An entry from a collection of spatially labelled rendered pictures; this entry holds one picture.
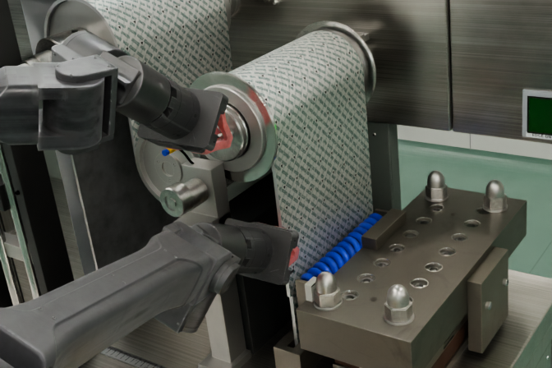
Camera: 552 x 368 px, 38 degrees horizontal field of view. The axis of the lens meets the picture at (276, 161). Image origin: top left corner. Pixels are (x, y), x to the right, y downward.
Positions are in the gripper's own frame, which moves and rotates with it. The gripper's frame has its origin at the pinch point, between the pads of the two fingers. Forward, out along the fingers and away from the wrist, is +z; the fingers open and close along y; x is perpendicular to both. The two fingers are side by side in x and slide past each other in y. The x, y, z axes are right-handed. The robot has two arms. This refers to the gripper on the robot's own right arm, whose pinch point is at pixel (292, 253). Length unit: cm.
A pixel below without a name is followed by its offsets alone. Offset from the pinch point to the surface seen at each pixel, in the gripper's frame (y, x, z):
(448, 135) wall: -94, 48, 277
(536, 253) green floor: -28, 2, 219
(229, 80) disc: -4.8, 19.9, -14.1
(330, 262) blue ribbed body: 3.0, -0.5, 5.5
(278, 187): 0.2, 8.2, -6.5
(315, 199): 0.3, 7.6, 3.0
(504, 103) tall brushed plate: 17.7, 26.1, 20.3
